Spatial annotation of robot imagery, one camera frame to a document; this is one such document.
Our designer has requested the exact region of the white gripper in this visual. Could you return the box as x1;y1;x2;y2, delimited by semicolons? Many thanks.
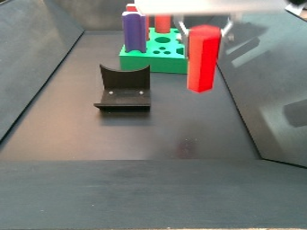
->
135;0;287;45

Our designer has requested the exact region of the red hexagon prism block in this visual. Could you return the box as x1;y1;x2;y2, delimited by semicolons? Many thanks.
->
187;24;222;93

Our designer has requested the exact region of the green shape sorter board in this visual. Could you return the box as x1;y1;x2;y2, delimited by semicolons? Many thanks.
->
119;28;187;74

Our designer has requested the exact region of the salmon cylinder block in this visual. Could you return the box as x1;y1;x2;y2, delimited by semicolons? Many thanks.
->
155;15;171;33

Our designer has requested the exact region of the purple notched block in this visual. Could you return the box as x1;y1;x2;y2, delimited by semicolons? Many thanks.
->
123;12;147;53

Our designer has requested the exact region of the black curved bracket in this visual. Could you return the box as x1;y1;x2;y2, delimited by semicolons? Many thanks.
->
94;66;151;110

